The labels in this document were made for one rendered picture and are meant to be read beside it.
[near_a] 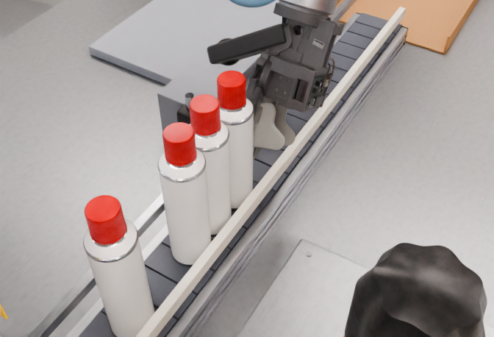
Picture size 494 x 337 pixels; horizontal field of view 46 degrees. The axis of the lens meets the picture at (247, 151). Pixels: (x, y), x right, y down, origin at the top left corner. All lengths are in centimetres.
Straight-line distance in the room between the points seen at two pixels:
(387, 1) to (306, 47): 63
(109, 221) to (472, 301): 31
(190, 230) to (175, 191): 7
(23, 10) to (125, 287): 88
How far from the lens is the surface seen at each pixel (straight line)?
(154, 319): 66
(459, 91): 112
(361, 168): 92
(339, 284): 73
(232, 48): 76
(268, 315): 70
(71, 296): 64
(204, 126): 63
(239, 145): 69
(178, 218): 66
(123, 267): 57
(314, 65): 71
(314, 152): 87
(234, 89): 65
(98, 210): 54
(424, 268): 39
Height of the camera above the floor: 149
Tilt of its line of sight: 45 degrees down
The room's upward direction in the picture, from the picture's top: straight up
